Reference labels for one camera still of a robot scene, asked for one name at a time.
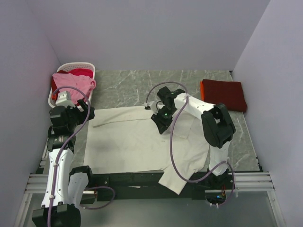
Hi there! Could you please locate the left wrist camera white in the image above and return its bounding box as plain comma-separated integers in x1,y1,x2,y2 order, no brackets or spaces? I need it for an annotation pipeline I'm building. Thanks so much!
54,91,75,108

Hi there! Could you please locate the white plastic laundry basket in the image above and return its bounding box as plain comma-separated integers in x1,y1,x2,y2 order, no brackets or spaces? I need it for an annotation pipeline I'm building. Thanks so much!
48,62,95,109

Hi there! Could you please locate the folded orange t-shirt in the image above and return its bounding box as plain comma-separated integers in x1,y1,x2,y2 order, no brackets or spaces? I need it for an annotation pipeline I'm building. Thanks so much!
199,81,205,101

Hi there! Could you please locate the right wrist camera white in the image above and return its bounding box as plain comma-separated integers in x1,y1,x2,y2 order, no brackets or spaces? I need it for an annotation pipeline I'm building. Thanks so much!
143,101,157,112

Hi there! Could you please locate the folded maroon t-shirt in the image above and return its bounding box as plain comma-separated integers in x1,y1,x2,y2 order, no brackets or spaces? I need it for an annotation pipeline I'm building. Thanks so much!
202,79,247,113

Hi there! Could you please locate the cream white t-shirt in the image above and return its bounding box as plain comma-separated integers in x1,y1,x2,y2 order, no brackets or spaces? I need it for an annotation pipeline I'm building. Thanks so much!
84,106,209,194

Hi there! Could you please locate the pink t-shirt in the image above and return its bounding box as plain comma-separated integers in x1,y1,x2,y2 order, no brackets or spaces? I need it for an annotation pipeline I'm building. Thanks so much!
52,72,97,106

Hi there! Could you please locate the red t-shirt in basket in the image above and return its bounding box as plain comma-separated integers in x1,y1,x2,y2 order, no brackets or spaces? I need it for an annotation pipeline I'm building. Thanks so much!
51,68,96,96

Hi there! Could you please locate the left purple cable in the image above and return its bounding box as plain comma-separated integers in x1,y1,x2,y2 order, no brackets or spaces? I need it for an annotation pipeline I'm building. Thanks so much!
47,86,116,227

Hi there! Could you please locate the aluminium frame rail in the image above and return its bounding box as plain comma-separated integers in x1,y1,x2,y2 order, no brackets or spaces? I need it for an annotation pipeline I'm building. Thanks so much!
13,111,285,227

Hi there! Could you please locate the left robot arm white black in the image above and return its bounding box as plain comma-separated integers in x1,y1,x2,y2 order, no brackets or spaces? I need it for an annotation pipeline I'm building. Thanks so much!
32,100,95,227

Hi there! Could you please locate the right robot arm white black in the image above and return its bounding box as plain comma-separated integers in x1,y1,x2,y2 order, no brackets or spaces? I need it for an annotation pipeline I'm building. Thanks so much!
151,87,236,189

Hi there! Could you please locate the black base beam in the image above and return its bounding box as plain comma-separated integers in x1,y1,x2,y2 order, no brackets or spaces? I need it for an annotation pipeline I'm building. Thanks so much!
88,171,234,200

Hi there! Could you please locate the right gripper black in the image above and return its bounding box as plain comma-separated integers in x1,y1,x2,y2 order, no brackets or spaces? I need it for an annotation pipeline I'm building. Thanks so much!
151,106,177,134

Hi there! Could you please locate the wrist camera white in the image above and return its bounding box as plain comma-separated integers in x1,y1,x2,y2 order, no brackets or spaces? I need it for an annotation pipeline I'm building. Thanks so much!
143,101,157,112
54,91,75,108

